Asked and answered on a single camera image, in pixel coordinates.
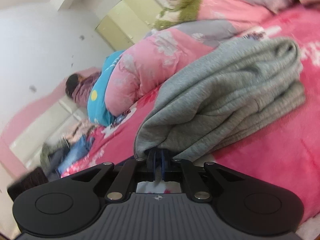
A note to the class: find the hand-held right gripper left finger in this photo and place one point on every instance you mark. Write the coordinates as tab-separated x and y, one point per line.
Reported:
150	165

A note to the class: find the green and cream fleece garment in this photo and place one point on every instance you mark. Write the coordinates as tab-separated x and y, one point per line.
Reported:
182	0

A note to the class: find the green patterned cloth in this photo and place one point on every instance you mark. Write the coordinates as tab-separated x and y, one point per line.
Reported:
46	155

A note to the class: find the pink floral quilt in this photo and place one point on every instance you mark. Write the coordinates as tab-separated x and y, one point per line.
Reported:
162	62

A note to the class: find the pink and cream headboard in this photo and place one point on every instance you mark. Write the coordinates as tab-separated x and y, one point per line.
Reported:
32	122

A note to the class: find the blue jeans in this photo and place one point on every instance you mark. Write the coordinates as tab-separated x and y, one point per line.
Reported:
75	155

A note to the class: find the teal dotted quilt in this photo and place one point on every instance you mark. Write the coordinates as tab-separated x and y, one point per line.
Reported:
100	100

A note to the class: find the pale yellow wardrobe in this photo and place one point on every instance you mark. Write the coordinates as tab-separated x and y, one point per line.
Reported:
125	22

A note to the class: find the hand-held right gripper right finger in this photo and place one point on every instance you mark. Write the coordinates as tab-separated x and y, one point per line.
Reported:
163	167

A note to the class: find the pink flower printed blanket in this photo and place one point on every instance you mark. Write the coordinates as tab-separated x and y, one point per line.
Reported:
262	167

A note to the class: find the grey sweatpants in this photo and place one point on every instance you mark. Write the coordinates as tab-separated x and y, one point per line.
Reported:
225	92

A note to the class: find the dark jacket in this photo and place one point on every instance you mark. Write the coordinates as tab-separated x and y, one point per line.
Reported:
58	157

